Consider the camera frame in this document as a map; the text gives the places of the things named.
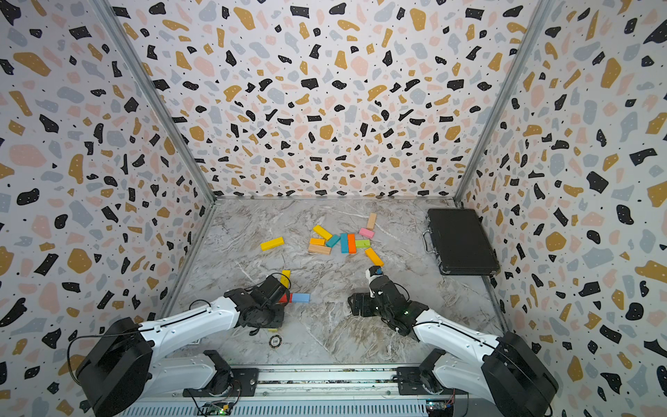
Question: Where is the light blue block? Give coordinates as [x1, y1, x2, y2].
[290, 293, 310, 303]

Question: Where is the orange-yellow block right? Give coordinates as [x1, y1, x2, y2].
[365, 248, 384, 267]

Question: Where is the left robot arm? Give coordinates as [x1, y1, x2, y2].
[66, 273, 291, 416]

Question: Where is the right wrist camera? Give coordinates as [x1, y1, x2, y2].
[366, 265, 384, 284]

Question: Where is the tan wooden block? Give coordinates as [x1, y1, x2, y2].
[308, 244, 332, 255]

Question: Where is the aluminium front rail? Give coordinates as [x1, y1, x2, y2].
[124, 363, 545, 403]

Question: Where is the tan block upper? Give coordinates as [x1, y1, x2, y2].
[367, 213, 377, 230]

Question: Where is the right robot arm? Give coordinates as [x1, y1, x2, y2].
[347, 267, 559, 416]

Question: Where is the orange block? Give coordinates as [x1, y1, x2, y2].
[347, 234, 357, 254]

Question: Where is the circuit board with leds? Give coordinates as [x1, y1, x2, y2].
[201, 401, 234, 416]

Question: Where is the teal block tilted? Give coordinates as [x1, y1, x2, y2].
[326, 235, 340, 248]

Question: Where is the pink block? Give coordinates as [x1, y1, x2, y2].
[359, 228, 374, 239]

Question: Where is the teal block upright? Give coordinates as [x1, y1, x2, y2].
[340, 234, 349, 254]

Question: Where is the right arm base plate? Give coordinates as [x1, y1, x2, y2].
[392, 367, 467, 396]

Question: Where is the black briefcase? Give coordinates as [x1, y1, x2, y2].
[422, 208, 500, 276]

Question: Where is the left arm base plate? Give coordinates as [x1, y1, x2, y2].
[182, 368, 260, 401]

